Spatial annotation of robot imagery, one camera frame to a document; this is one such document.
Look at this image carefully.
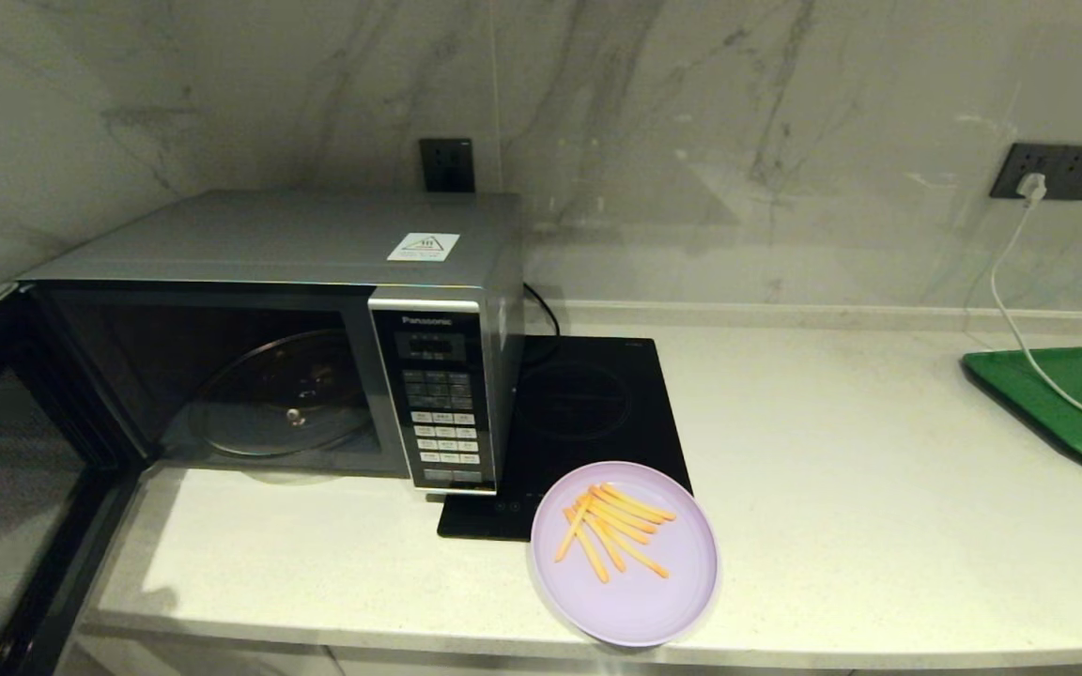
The purple round plate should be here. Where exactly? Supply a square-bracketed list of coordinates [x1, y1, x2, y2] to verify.
[530, 460, 720, 648]

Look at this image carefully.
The small black wall socket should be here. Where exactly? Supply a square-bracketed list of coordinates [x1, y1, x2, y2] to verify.
[420, 138, 476, 192]

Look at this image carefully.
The white power cable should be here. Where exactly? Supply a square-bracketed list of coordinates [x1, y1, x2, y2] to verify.
[986, 202, 1082, 430]

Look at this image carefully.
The silver Panasonic microwave oven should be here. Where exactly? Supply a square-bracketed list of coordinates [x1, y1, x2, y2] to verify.
[20, 191, 525, 494]

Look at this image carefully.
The wide black wall socket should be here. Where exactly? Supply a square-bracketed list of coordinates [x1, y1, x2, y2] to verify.
[988, 142, 1082, 202]

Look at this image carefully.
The black cable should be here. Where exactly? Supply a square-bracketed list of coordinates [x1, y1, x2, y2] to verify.
[522, 282, 564, 362]

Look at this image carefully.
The black induction cooktop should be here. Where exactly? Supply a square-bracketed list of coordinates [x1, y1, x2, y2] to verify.
[437, 335, 694, 543]

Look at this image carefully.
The glossy beige base cabinet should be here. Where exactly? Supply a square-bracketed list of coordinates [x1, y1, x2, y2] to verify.
[62, 629, 1082, 676]

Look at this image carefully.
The white warning sticker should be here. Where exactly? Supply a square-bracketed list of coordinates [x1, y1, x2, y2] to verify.
[386, 232, 460, 263]

